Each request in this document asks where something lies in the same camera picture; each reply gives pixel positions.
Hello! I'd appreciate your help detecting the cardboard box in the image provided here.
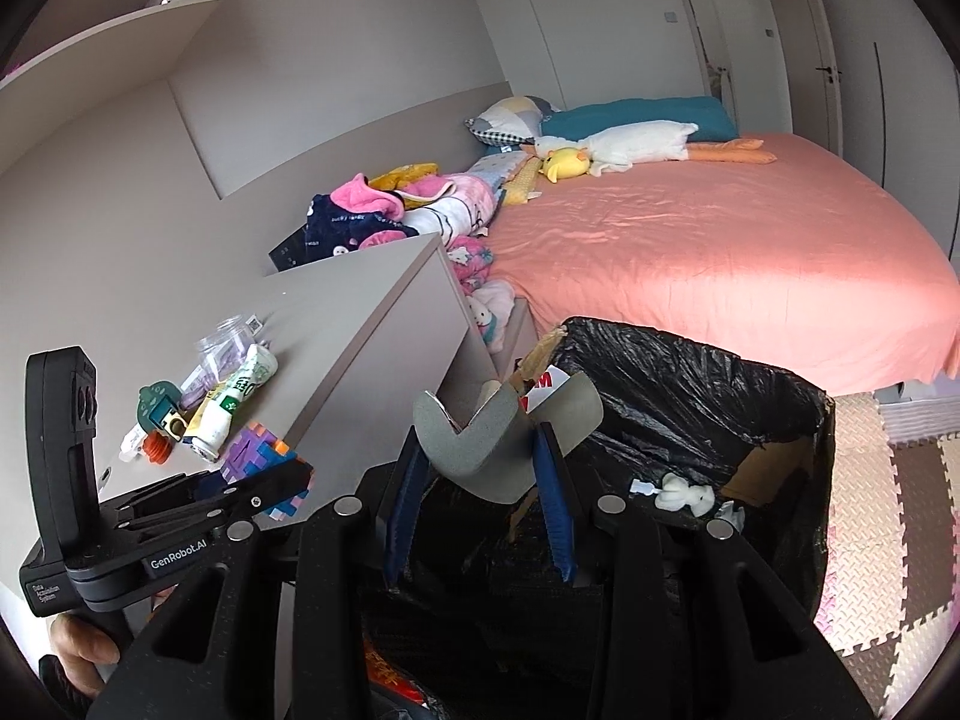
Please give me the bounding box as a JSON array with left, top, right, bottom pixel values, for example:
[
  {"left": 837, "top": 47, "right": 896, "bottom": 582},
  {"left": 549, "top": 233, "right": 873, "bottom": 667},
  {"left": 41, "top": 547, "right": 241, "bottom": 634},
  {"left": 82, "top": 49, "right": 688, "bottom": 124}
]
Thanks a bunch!
[{"left": 510, "top": 322, "right": 837, "bottom": 533}]

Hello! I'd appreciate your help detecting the teal toy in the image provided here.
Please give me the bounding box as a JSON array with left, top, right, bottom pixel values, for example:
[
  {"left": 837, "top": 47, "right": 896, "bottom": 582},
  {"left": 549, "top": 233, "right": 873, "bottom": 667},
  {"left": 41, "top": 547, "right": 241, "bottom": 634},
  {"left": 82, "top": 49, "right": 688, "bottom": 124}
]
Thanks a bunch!
[{"left": 135, "top": 381, "right": 185, "bottom": 442}]

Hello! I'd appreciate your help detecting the purple plastic bag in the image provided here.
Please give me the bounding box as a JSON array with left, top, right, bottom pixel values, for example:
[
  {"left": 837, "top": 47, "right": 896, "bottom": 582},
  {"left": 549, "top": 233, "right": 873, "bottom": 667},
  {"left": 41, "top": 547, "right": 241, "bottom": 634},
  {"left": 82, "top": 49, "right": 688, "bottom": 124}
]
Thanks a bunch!
[{"left": 180, "top": 341, "right": 248, "bottom": 407}]

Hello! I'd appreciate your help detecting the red printed wrapper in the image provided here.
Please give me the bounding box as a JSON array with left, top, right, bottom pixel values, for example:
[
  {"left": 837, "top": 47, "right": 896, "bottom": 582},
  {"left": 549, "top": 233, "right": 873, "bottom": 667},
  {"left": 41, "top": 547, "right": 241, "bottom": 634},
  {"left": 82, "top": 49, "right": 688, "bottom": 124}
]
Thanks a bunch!
[{"left": 364, "top": 637, "right": 428, "bottom": 713}]

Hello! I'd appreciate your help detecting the beige wall shelf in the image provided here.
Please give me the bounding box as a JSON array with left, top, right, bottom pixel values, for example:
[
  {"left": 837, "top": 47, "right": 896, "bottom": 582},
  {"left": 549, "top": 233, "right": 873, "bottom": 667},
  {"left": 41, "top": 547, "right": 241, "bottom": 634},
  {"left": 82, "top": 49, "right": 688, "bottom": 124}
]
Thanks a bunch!
[{"left": 0, "top": 0, "right": 226, "bottom": 113}]

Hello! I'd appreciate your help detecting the bed with pink sheet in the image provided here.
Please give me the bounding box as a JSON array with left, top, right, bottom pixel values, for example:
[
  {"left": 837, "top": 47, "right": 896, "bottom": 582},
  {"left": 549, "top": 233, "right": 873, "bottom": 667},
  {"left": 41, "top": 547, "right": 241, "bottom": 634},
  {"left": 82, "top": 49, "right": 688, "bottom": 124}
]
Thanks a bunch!
[{"left": 480, "top": 131, "right": 960, "bottom": 398}]

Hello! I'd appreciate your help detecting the foam puzzle floor mat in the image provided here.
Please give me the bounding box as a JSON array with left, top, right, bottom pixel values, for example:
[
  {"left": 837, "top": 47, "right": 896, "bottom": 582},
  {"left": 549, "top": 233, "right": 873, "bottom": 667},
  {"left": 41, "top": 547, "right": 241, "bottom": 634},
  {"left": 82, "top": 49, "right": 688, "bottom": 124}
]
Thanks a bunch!
[{"left": 814, "top": 382, "right": 960, "bottom": 691}]

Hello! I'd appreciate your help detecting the grey foam corner guard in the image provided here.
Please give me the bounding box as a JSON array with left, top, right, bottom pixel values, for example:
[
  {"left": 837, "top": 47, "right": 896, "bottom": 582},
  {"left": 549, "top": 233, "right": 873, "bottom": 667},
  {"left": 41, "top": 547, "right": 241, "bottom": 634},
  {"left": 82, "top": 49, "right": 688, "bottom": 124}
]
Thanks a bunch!
[{"left": 412, "top": 371, "right": 605, "bottom": 507}]

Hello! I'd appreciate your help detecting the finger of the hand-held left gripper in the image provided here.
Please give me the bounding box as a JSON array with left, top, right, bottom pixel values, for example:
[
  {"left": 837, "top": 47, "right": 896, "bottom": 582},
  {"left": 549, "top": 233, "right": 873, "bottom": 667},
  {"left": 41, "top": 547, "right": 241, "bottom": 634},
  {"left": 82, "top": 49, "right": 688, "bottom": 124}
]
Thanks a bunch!
[
  {"left": 124, "top": 459, "right": 316, "bottom": 541},
  {"left": 112, "top": 471, "right": 226, "bottom": 522}
]

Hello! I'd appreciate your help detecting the purple building block toy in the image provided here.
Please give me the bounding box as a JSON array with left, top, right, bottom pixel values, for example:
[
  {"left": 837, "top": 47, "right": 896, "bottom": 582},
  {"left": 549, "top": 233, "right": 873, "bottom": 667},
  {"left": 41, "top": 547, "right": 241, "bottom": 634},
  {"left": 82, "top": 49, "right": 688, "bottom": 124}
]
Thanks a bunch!
[{"left": 217, "top": 420, "right": 316, "bottom": 522}]

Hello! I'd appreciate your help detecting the white wardrobe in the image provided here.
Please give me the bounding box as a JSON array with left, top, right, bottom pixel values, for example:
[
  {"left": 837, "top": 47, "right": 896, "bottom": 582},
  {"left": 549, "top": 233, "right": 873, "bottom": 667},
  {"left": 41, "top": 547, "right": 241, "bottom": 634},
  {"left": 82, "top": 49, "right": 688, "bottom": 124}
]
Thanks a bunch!
[{"left": 787, "top": 0, "right": 960, "bottom": 256}]

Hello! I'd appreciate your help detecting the yellow textured plush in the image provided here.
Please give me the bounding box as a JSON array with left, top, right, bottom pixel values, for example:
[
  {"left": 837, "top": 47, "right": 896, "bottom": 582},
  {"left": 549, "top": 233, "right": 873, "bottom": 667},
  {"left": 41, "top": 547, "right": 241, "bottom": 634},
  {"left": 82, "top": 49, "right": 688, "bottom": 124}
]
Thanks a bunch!
[{"left": 501, "top": 157, "right": 542, "bottom": 207}]

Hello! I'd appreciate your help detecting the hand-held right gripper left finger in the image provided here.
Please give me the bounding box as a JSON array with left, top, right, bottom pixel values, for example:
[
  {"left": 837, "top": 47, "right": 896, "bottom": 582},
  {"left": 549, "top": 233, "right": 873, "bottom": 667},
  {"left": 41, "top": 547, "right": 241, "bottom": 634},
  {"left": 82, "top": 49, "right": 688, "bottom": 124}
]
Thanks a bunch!
[{"left": 86, "top": 426, "right": 436, "bottom": 720}]

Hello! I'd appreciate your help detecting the small white tube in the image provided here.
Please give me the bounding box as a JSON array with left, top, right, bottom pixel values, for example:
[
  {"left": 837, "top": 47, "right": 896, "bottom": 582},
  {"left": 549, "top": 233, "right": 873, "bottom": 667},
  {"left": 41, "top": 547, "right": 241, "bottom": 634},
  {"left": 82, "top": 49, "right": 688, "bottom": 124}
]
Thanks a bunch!
[{"left": 118, "top": 424, "right": 155, "bottom": 466}]

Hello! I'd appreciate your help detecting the teal pillow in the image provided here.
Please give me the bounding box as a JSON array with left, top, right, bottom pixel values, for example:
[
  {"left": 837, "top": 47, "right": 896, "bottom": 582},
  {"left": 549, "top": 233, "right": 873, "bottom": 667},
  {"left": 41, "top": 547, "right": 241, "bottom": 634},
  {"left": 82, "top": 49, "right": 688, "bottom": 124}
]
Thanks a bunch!
[{"left": 540, "top": 96, "right": 740, "bottom": 143}]

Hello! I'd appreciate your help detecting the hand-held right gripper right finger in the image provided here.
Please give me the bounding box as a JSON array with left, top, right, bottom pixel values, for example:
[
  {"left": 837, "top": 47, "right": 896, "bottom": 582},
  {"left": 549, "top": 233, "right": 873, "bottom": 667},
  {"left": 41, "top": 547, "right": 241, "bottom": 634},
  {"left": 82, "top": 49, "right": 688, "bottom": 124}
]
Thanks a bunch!
[{"left": 529, "top": 424, "right": 875, "bottom": 720}]

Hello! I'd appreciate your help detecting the grey desk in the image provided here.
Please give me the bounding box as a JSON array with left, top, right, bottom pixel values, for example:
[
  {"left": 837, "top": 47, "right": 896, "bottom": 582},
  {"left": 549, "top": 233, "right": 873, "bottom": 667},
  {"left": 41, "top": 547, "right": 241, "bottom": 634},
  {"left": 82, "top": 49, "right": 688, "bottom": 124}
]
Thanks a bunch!
[{"left": 97, "top": 232, "right": 500, "bottom": 511}]

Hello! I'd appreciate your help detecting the white goose plush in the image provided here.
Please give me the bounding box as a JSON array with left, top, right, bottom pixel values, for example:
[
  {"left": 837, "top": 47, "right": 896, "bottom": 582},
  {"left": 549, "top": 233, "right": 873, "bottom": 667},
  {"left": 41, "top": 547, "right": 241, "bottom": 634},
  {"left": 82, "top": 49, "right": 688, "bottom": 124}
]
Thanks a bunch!
[{"left": 534, "top": 122, "right": 777, "bottom": 166}]

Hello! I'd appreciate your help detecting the clear plastic jar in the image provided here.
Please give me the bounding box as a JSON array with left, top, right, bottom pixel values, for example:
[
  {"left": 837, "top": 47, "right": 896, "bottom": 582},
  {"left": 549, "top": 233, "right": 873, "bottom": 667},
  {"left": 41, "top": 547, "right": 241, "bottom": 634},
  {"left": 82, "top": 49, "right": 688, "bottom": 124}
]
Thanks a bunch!
[{"left": 196, "top": 313, "right": 263, "bottom": 372}]

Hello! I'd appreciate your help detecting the patchwork pillow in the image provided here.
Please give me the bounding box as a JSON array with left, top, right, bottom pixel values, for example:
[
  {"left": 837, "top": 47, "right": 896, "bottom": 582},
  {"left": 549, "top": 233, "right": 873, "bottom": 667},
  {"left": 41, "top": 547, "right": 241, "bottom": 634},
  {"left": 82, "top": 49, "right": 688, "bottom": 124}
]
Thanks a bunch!
[{"left": 463, "top": 95, "right": 563, "bottom": 147}]

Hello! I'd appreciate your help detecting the yellow duck plush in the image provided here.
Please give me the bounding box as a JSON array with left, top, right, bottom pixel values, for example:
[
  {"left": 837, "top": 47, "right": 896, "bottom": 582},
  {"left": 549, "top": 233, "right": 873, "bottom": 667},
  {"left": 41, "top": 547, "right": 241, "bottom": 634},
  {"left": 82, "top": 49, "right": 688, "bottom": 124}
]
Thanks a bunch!
[{"left": 540, "top": 148, "right": 591, "bottom": 185}]

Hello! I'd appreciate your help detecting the red white paper packaging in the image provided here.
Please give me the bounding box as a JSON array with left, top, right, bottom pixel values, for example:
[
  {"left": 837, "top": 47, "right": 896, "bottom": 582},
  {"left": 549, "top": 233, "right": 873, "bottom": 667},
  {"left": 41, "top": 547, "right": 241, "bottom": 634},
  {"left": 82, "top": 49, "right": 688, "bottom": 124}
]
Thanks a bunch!
[{"left": 521, "top": 367, "right": 560, "bottom": 413}]

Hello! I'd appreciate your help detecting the white pink printed blanket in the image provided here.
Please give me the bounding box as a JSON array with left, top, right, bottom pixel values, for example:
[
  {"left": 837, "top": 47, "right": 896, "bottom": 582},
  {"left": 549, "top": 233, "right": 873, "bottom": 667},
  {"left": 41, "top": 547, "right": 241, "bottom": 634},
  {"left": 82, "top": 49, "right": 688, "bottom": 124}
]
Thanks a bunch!
[{"left": 397, "top": 152, "right": 526, "bottom": 241}]

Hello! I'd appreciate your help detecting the white crumpled paper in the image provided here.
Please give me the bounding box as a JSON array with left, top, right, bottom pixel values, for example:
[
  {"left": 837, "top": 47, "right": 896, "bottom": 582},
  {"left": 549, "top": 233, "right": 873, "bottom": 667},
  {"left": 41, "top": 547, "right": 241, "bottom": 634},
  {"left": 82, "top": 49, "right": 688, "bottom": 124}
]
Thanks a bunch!
[{"left": 654, "top": 474, "right": 713, "bottom": 517}]

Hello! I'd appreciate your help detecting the white door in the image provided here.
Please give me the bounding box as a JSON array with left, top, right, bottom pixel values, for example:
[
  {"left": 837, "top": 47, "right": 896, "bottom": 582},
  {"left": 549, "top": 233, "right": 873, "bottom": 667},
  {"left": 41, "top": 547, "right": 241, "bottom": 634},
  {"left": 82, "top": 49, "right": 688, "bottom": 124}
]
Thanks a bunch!
[{"left": 675, "top": 0, "right": 796, "bottom": 136}]

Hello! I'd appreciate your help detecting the white green plastic bottle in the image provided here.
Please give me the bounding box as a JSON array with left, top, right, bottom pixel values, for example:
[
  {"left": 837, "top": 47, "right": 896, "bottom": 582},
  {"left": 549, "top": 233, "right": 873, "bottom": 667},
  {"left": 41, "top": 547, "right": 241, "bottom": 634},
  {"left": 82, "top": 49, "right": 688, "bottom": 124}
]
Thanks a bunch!
[{"left": 185, "top": 343, "right": 280, "bottom": 464}]

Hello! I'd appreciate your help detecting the person's left hand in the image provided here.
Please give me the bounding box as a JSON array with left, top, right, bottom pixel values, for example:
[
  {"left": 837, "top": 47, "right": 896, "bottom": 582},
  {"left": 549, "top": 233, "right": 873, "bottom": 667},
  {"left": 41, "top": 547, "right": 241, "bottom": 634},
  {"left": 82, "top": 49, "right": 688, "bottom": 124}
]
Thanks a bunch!
[{"left": 52, "top": 611, "right": 125, "bottom": 700}]

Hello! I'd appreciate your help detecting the yellow cloth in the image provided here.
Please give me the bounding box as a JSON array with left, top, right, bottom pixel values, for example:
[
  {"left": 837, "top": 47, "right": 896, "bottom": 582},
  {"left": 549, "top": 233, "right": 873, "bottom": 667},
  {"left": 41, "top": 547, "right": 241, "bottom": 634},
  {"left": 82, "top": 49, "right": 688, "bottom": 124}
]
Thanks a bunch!
[{"left": 367, "top": 161, "right": 440, "bottom": 192}]

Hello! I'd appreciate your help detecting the navy pink hooded robe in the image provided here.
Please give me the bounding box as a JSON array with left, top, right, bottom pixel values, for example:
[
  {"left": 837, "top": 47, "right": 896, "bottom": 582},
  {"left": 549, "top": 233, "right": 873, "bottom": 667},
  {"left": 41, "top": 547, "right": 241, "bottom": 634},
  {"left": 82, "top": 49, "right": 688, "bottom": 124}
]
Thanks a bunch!
[{"left": 300, "top": 174, "right": 421, "bottom": 271}]

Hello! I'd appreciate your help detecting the pink printed cloth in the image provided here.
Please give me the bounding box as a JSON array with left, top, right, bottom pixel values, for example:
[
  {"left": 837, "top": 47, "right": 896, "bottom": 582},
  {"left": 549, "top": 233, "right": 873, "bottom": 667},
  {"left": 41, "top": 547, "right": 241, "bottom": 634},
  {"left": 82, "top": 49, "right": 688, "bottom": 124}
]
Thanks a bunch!
[{"left": 446, "top": 235, "right": 496, "bottom": 293}]

